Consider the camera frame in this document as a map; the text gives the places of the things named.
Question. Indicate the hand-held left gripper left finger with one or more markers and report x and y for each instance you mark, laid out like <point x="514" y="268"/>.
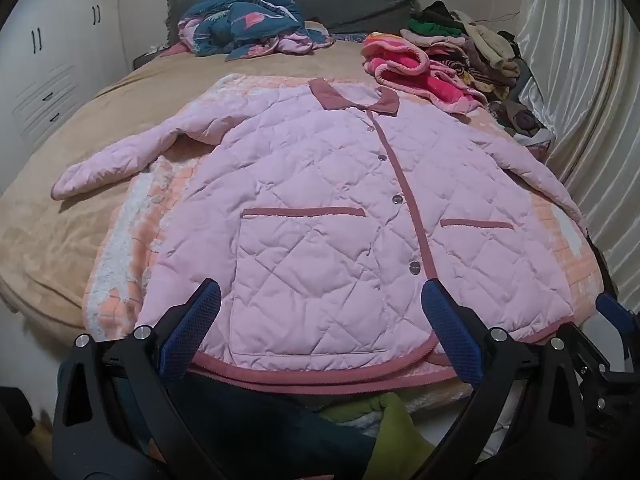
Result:
<point x="192" y="330"/>

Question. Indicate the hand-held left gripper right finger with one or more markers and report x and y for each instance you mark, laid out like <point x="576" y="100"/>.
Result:
<point x="450" y="330"/>

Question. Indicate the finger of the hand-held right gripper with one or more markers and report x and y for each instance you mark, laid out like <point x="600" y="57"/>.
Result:
<point x="612" y="310"/>

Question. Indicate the pink quilted jacket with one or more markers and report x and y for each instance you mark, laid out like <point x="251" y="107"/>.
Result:
<point x="310" y="200"/>

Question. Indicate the pile of folded clothes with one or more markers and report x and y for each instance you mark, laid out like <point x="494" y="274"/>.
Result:
<point x="480" y="55"/>

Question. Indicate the orange plaid fleece blanket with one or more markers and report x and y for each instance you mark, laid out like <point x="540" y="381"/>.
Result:
<point x="125" y="260"/>

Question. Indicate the yellow-green fleece cloth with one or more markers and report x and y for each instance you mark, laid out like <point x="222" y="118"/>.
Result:
<point x="395" y="425"/>

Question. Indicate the person's dark teal clothing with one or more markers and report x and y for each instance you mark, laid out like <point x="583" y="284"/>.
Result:
<point x="260" y="430"/>

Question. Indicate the bed with beige sheet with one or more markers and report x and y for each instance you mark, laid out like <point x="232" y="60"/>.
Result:
<point x="65" y="240"/>

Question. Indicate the silver pleated curtain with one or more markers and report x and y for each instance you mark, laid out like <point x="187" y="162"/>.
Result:
<point x="590" y="85"/>

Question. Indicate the hot pink fleece blanket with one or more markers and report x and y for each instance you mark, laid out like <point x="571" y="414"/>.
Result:
<point x="405" y="62"/>

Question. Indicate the pink pillow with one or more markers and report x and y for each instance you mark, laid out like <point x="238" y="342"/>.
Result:
<point x="172" y="50"/>

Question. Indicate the white wardrobe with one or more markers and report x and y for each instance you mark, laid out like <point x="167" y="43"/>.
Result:
<point x="50" y="60"/>

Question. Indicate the dark patterned pillow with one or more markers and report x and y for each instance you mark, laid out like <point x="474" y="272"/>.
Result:
<point x="350" y="38"/>

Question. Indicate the blue flamingo print quilt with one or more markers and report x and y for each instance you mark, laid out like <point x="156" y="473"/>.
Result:
<point x="240" y="20"/>

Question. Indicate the grey padded headboard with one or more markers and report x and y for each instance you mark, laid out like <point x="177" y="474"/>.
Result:
<point x="350" y="5"/>

